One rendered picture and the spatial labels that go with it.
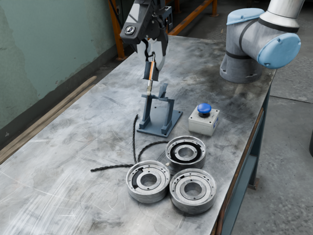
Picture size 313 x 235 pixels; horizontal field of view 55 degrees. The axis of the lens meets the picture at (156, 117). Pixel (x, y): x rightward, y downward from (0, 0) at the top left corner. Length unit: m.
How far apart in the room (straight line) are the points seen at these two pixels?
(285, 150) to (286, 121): 0.30
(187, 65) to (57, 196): 0.72
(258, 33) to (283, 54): 0.09
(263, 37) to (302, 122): 1.42
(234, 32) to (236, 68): 0.13
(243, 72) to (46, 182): 0.72
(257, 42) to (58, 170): 0.67
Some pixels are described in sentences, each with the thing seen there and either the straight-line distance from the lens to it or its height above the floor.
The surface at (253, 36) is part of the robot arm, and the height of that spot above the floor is 1.00.
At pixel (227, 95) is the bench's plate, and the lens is 1.03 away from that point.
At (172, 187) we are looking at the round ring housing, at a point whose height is 0.83.
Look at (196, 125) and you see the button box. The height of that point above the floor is 0.83.
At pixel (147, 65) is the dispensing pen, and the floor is 1.01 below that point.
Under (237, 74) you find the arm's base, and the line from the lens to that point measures 1.09.
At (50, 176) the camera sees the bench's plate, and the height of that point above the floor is 0.80.
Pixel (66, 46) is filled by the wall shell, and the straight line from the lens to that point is 2.70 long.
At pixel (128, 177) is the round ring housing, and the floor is 0.83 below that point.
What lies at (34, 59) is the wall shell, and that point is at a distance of 2.48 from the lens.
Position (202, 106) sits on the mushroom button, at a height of 0.87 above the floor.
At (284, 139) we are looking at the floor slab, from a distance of 2.12.
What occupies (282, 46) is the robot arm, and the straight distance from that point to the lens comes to 0.93.
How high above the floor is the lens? 1.37
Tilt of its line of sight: 38 degrees down
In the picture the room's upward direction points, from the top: 7 degrees counter-clockwise
